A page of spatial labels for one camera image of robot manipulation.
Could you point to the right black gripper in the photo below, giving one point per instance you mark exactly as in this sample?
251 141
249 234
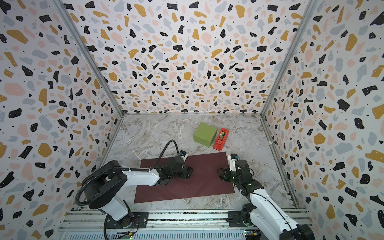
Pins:
229 173

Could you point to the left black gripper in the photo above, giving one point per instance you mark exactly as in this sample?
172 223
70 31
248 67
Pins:
187 172

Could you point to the green gift box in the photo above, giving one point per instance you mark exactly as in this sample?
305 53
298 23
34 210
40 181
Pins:
205 134

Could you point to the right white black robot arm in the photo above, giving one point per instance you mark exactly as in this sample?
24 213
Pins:
262 211

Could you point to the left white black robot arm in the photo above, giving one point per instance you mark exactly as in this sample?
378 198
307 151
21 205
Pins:
99 190

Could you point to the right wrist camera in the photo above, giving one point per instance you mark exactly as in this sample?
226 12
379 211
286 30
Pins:
232 158

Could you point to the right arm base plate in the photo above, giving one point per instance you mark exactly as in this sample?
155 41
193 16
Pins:
237 220

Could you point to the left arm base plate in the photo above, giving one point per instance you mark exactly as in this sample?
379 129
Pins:
133 221

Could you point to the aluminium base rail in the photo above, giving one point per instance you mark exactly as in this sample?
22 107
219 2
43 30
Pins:
168 225

